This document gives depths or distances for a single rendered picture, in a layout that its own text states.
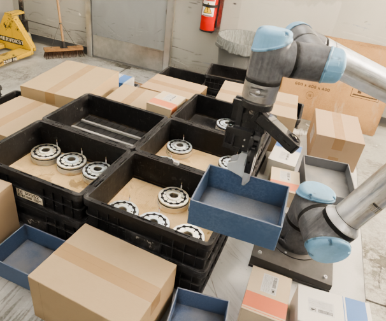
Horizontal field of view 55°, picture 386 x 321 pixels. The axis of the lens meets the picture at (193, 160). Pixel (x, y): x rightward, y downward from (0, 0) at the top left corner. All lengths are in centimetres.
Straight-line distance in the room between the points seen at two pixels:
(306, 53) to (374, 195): 44
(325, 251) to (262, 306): 23
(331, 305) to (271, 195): 39
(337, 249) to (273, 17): 326
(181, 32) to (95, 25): 108
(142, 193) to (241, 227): 55
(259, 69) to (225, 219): 32
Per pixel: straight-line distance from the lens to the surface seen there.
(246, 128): 84
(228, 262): 129
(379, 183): 106
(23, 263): 128
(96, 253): 106
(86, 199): 111
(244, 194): 94
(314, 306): 115
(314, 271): 130
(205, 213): 82
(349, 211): 109
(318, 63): 81
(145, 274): 101
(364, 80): 101
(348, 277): 140
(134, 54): 468
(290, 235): 129
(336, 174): 178
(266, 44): 78
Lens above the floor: 164
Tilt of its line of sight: 33 degrees down
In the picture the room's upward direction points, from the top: 8 degrees clockwise
